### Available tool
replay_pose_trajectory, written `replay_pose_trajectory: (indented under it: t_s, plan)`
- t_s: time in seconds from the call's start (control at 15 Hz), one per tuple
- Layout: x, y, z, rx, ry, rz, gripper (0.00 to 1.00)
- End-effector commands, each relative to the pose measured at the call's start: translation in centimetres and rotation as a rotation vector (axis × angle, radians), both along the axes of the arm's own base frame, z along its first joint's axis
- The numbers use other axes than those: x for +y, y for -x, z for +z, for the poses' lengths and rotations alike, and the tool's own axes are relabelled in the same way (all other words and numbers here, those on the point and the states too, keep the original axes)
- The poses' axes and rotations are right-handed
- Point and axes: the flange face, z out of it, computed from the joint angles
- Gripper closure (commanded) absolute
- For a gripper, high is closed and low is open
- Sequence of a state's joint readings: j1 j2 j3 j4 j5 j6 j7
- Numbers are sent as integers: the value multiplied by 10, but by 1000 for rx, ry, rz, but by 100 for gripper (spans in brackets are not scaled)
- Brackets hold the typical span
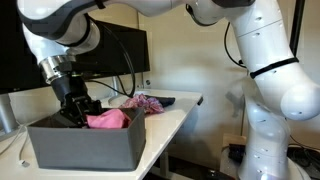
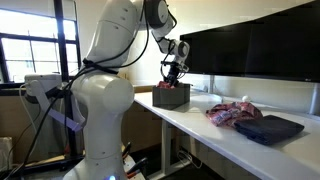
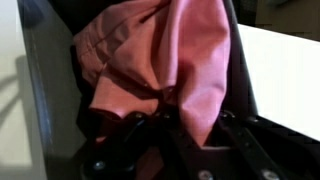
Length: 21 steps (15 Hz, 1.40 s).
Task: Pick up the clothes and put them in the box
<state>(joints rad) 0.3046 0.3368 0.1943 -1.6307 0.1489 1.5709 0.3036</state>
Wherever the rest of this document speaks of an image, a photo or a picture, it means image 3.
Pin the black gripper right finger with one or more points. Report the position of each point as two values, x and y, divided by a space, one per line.
266 156

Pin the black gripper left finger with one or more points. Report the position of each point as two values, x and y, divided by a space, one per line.
116 156

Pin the plain pink cloth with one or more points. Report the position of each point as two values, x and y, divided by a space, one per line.
166 50

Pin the grey rectangular box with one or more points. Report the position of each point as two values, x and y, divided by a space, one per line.
50 83

